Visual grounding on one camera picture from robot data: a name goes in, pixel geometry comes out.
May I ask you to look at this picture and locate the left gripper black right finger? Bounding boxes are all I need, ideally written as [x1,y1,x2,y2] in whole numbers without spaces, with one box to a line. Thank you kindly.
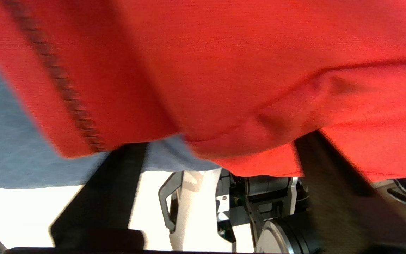
[294,130,406,254]

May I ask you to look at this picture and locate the white grey robot base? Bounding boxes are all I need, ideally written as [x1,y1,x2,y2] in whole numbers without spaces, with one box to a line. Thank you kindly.
[158,169,313,254]

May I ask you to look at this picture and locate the red t-shirt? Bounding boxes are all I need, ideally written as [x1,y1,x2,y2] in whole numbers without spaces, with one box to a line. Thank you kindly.
[0,0,406,182]

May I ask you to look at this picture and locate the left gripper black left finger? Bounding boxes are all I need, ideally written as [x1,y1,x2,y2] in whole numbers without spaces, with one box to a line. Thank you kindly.
[50,142,149,249]

